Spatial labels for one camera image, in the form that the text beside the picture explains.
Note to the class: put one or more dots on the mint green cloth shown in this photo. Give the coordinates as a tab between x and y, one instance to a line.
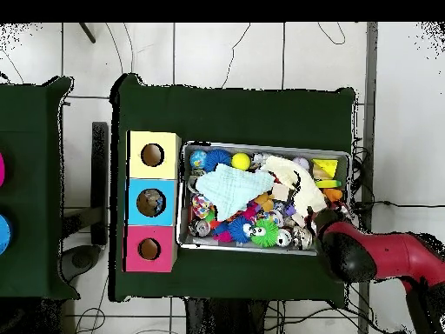
233	188

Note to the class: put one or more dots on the pale yellow cloth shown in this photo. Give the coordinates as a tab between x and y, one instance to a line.
299	181

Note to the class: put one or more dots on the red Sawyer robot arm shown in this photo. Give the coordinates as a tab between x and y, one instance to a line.
389	257

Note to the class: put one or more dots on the clear mesh bin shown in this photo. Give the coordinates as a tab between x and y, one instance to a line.
208	245

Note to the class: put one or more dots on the wooden box with three holes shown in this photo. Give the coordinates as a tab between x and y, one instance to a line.
135	209

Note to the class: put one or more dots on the blue spiky ball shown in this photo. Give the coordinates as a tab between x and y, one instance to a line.
217	160

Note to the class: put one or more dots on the yellow ball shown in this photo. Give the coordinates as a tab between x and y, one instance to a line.
240	161

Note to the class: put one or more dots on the multicoloured toy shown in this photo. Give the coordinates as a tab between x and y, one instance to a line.
201	206

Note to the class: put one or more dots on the blue globe ball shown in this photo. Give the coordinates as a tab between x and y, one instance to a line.
198	158

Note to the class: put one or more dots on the orange plush toy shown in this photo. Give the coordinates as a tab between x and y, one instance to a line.
264	202

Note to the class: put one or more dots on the silver and black can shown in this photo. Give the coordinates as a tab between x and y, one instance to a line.
202	227

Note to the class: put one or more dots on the blue fuzzy toy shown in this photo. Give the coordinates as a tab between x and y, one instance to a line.
240	229

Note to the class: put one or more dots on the pink fuzzy toy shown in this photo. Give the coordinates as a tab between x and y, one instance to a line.
222	235

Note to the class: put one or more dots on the small wooden block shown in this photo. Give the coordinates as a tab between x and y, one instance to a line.
280	192

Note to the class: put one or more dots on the green fuzzy toy with eyes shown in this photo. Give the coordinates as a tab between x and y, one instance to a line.
265	234

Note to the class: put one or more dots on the purple block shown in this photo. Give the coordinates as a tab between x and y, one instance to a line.
290	210

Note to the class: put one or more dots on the white baseball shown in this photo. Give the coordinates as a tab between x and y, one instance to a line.
302	162

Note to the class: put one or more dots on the crushed silver can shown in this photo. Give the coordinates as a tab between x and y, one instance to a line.
303	238

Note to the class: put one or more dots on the yellow toy banana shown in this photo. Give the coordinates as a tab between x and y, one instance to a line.
328	184

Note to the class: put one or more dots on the orange spiky toy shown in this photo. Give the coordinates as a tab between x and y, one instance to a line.
334	195

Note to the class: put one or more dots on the dark green side table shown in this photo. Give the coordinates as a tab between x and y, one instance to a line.
35	139

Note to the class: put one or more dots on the pink round plate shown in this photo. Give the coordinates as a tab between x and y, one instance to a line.
1	169

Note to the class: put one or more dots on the blue round plate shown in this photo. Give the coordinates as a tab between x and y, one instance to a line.
3	234

